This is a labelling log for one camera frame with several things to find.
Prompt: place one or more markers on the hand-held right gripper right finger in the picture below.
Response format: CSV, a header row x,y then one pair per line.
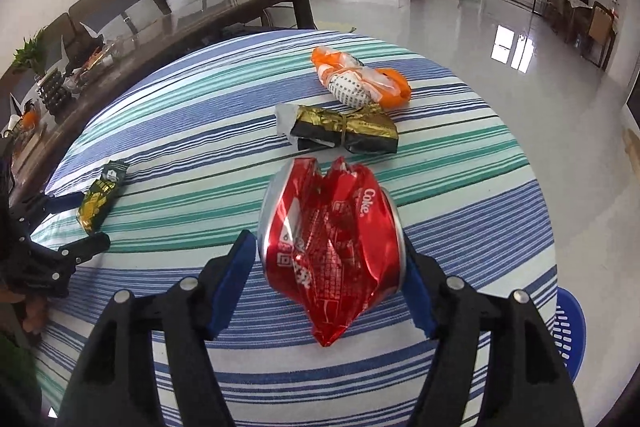
x,y
419,307

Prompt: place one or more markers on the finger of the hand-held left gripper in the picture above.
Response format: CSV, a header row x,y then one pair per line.
x,y
57,203
85,246

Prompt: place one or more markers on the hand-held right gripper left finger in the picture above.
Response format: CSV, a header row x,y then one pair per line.
x,y
232,292

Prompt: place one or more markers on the green snack packet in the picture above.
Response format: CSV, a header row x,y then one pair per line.
x,y
100,199

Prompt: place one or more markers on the crushed red drink can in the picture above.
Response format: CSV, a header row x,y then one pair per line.
x,y
330,247

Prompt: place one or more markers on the person's left forearm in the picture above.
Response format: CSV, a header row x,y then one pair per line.
x,y
15,372

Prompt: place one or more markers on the person's left hand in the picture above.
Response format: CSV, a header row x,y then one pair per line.
x,y
36,312

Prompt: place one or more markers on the orange fruit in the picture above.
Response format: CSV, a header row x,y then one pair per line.
x,y
30,119

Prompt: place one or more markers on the clear plastic snack tray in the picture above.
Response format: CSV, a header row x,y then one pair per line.
x,y
100,59

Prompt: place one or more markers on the blue plastic stool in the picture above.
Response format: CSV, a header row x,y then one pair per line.
x,y
570,332

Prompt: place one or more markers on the green potted plant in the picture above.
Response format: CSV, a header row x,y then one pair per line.
x,y
30,52

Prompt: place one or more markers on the blue green striped tablecloth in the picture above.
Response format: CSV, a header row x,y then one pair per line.
x,y
200,107

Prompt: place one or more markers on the black gold foil packet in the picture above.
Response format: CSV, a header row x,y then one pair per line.
x,y
350,129

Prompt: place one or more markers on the orange white plastic bag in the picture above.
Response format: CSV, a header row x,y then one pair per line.
x,y
355,82

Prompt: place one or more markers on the wooden dining chair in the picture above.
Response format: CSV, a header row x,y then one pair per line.
x,y
600,32

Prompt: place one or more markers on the wooden dining table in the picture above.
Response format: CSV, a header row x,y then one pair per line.
x,y
565,7

